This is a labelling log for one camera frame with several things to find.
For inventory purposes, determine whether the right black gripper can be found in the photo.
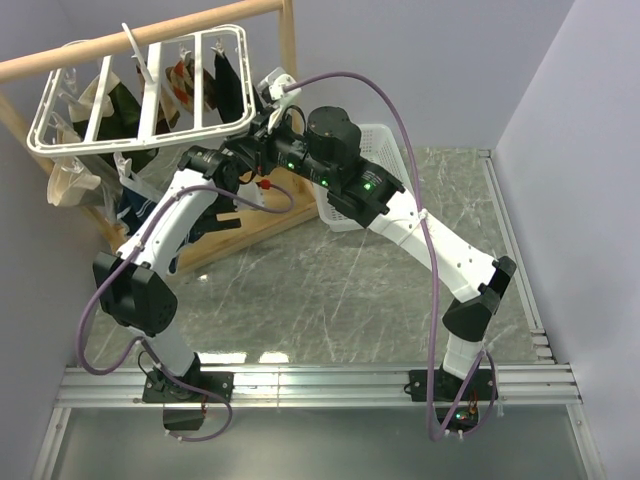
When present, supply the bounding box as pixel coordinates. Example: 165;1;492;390
224;107;336;192

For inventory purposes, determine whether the navy blue white-trimmed underwear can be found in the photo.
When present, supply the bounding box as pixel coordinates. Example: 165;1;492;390
114;167;201;276

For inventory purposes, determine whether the white plastic clip hanger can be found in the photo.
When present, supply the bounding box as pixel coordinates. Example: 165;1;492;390
25;22;259;176

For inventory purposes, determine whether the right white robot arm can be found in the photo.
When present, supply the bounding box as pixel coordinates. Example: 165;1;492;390
225;107;516;401

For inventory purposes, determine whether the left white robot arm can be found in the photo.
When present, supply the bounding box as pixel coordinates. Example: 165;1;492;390
88;146;249;403

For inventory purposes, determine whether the black hanging underwear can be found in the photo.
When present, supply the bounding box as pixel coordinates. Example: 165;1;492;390
214;51;244;123

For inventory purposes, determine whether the olive green hanging underwear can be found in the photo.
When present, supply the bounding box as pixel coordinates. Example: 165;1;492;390
69;77;158;173

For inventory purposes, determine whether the grey hanging underwear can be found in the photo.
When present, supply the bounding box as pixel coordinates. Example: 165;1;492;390
80;155;123;226

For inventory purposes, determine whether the wooden clothes rack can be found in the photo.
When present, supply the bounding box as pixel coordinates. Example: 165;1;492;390
0;0;321;276

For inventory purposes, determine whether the striped hanging sock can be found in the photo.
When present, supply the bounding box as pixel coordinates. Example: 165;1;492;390
154;83;180;135

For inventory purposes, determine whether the orange patterned hanging sock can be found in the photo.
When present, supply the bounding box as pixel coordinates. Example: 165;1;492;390
165;57;217;114

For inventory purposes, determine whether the white plastic basket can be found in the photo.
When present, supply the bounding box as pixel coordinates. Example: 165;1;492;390
313;124;414;233

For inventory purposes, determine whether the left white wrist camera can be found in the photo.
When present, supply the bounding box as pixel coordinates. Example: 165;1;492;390
234;182;271;211

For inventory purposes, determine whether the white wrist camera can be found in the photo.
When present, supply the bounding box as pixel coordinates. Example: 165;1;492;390
234;182;271;211
257;67;302;133

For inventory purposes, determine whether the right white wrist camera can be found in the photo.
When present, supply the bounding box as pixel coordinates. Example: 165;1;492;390
257;67;302;133

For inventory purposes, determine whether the aluminium mounting rail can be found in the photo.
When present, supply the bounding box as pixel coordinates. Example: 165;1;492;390
54;364;581;408

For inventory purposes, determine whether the right aluminium side rail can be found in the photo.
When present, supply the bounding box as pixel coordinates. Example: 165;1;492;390
478;149;557;364

